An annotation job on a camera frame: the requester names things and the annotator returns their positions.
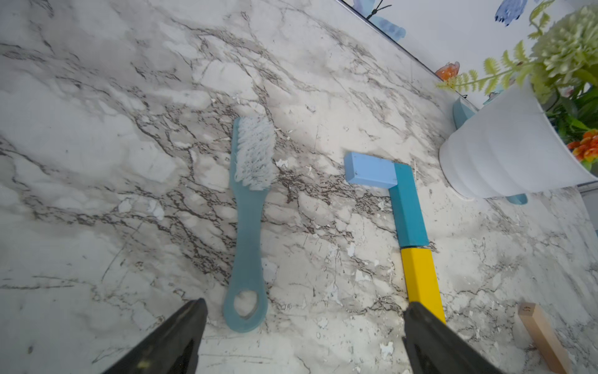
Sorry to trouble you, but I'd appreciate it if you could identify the natural wood printed block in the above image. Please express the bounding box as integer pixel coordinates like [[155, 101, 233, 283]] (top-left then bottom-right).
[[518, 302, 571, 374]]

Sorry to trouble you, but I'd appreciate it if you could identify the white pot with flowers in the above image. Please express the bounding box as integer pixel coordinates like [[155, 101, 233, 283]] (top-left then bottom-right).
[[439, 2, 597, 199]]

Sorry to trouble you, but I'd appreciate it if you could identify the light blue dustpan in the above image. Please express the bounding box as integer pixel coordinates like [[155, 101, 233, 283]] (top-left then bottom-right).
[[453, 98, 528, 206]]

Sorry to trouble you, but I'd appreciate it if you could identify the light blue block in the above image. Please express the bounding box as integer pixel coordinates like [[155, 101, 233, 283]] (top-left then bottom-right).
[[344, 152, 398, 189]]

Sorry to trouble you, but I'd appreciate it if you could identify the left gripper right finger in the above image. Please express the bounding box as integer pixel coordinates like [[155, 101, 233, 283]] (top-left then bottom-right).
[[403, 302, 501, 374]]

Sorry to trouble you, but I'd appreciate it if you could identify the teal block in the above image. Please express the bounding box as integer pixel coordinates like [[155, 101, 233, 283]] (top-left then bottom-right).
[[389, 164, 429, 249]]

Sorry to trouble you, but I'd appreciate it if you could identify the teal cleaning brush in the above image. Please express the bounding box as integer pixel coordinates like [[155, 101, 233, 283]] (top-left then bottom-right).
[[223, 116, 277, 333]]

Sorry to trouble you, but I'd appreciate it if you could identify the yellow block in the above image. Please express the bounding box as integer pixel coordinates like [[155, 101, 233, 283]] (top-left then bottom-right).
[[400, 248, 446, 324]]

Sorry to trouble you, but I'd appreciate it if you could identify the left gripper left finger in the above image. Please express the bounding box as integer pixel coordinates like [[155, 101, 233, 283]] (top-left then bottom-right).
[[105, 299, 208, 374]]

